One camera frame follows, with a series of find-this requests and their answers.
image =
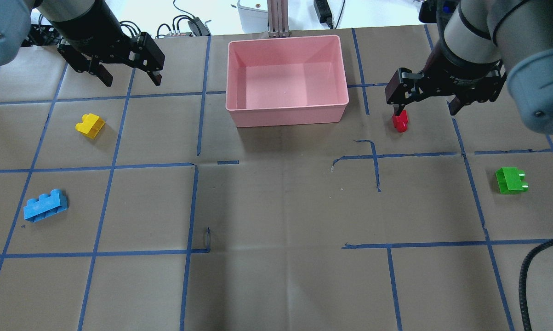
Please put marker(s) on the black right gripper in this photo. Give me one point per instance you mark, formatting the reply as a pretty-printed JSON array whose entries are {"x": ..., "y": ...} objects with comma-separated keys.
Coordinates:
[{"x": 460, "y": 72}]

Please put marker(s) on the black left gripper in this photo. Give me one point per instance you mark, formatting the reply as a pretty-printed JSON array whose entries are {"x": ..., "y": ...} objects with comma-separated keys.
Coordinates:
[{"x": 88, "y": 31}]

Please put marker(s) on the red toy block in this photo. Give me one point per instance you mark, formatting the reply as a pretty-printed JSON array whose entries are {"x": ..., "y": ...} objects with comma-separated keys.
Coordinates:
[{"x": 401, "y": 121}]

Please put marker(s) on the green toy block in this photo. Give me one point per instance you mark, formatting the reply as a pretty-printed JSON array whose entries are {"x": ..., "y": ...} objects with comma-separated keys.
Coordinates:
[{"x": 511, "y": 180}]

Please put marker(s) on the blue toy block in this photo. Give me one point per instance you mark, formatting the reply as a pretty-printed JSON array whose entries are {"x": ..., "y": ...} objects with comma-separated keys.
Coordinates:
[{"x": 44, "y": 206}]

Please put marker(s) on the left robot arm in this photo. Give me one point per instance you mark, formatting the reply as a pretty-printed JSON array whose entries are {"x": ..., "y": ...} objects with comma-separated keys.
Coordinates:
[{"x": 92, "y": 36}]

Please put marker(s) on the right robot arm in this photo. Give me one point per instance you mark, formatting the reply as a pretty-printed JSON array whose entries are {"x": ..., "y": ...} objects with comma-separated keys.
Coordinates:
[{"x": 483, "y": 46}]

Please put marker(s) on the pink plastic box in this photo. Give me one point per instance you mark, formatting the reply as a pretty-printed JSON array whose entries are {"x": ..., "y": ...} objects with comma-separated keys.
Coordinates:
[{"x": 286, "y": 81}]

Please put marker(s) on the white box device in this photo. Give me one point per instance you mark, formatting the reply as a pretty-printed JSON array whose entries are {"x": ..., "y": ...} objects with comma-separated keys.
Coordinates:
[{"x": 253, "y": 15}]

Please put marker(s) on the yellow toy block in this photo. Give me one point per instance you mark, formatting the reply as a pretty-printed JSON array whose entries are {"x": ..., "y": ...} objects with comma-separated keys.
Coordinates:
[{"x": 90, "y": 125}]

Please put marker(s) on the black usb hub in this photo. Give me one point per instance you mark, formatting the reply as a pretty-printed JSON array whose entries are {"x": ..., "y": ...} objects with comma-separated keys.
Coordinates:
[{"x": 198, "y": 28}]

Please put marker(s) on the black power adapter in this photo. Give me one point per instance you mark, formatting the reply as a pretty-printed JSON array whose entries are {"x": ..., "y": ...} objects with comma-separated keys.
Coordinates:
[{"x": 323, "y": 11}]

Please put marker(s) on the aluminium camera post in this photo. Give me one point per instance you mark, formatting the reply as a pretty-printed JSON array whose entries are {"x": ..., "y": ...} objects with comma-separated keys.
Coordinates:
[{"x": 278, "y": 21}]

